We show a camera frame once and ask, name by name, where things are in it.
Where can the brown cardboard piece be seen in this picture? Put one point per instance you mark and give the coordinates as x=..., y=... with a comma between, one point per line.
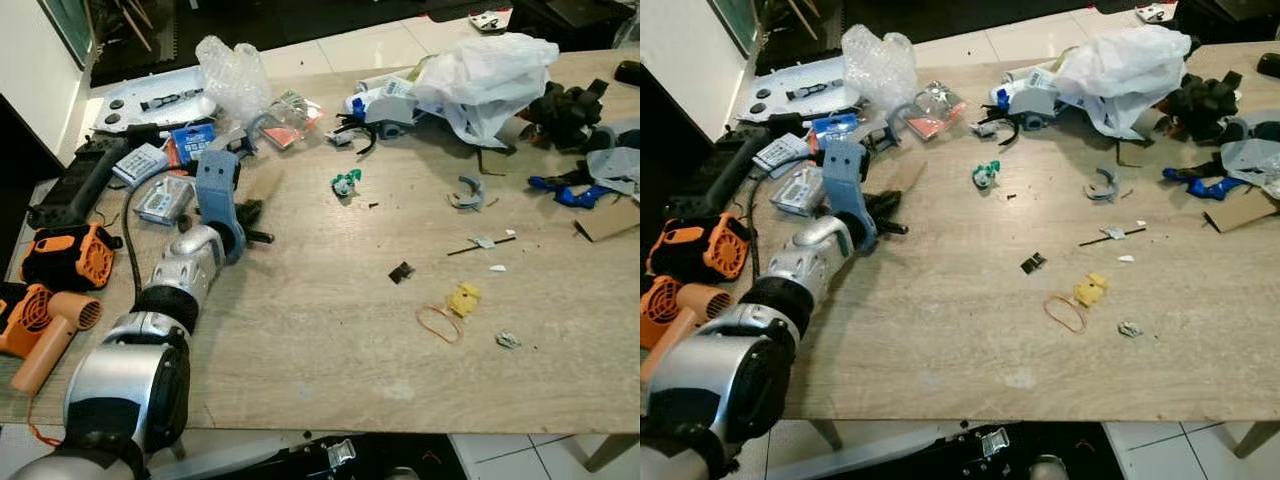
x=1240, y=211
x=610, y=220

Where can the white object on floor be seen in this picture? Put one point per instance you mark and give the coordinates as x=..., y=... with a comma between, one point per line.
x=490, y=20
x=1155, y=13

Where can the white blue grey device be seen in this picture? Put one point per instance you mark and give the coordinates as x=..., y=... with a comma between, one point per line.
x=1030, y=98
x=390, y=105

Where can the clear plastic package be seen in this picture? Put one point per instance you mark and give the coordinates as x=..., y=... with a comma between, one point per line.
x=798, y=190
x=163, y=200

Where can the yellow crumpled scrap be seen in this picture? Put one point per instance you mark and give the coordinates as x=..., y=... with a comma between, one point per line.
x=1091, y=290
x=463, y=299

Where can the green white crumpled scrap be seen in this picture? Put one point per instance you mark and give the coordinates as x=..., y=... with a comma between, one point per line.
x=985, y=175
x=346, y=183

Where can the small black clip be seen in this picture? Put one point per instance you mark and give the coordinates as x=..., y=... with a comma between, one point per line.
x=1033, y=263
x=402, y=272

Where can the white labelled box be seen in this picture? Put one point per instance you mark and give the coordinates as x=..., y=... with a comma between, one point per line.
x=140, y=165
x=780, y=155

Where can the grey plastic bag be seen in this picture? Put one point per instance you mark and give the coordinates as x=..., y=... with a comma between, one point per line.
x=1255, y=158
x=618, y=165

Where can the black bulky mechanism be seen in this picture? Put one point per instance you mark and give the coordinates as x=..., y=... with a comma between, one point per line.
x=565, y=112
x=1200, y=103

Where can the blue packet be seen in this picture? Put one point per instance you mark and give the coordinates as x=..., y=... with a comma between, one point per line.
x=834, y=132
x=192, y=142

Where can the orange rubber band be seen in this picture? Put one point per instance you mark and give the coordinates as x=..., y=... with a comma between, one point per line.
x=1052, y=313
x=424, y=325

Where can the black stick with white paper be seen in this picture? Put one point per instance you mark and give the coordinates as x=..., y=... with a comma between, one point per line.
x=1113, y=233
x=483, y=242

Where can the clear bubble wrap bag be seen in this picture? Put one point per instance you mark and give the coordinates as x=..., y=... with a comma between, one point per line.
x=232, y=75
x=878, y=65

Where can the orange heat gun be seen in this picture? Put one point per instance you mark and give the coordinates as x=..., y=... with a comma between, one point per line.
x=50, y=330
x=680, y=315

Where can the white plastic bag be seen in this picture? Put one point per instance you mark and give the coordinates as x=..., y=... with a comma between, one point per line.
x=1125, y=65
x=490, y=75

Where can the orange black blower tool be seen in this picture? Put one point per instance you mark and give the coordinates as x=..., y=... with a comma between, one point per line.
x=700, y=250
x=68, y=258

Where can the black robot lower body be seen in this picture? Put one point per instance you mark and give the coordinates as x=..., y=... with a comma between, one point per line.
x=290, y=460
x=940, y=455

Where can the clear packet with orange card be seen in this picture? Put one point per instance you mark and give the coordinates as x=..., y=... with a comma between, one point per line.
x=292, y=120
x=938, y=110

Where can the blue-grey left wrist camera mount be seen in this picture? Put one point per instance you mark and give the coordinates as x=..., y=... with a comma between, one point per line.
x=218, y=185
x=846, y=175

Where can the grey crumpled foil scrap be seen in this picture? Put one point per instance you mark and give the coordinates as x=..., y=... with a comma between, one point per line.
x=1130, y=329
x=508, y=340

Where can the black computer mouse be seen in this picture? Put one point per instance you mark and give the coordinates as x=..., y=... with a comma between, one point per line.
x=1268, y=65
x=628, y=72

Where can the grey curved plastic part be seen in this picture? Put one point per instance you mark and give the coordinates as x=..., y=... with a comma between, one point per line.
x=468, y=198
x=1104, y=190

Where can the white flat device with buttons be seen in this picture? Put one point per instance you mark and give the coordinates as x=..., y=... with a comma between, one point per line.
x=775, y=95
x=130, y=105

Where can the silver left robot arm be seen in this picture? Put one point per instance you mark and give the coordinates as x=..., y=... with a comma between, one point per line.
x=150, y=300
x=780, y=310

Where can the long black box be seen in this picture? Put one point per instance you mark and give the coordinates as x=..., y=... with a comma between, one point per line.
x=715, y=175
x=75, y=185

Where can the wooden table leg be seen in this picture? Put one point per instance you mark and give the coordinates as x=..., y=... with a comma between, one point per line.
x=610, y=450
x=1255, y=438

